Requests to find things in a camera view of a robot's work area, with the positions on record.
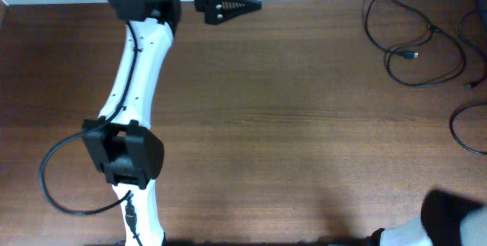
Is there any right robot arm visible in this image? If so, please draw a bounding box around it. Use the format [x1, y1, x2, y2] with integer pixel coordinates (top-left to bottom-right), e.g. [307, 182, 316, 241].
[365, 189, 486, 246]

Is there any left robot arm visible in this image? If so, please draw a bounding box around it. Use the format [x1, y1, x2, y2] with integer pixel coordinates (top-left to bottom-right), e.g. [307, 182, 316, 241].
[82, 0, 262, 245]

